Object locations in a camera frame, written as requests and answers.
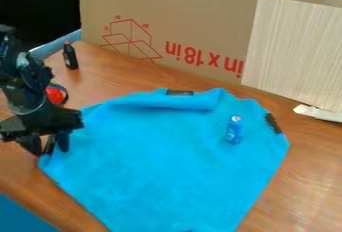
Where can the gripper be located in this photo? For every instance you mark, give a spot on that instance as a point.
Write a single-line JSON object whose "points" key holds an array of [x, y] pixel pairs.
{"points": [[49, 121]]}

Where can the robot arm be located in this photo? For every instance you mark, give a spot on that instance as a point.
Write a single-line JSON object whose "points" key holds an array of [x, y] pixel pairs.
{"points": [[24, 76]]}

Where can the blue cloth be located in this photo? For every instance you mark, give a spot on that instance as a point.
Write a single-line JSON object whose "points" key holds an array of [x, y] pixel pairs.
{"points": [[164, 162]]}

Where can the red toy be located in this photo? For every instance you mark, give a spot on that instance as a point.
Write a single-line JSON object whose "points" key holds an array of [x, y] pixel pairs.
{"points": [[55, 95]]}

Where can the black bottle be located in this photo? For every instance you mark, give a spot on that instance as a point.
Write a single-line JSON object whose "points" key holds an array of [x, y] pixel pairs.
{"points": [[70, 56]]}

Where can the blue can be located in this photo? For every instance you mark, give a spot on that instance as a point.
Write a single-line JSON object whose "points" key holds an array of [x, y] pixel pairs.
{"points": [[234, 129]]}

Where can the cardboard box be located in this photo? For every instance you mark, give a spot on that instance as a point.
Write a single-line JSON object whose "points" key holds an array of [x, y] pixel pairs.
{"points": [[187, 19]]}

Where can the light wood-grain board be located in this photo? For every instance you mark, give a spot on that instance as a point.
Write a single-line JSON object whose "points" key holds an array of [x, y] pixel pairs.
{"points": [[296, 49]]}

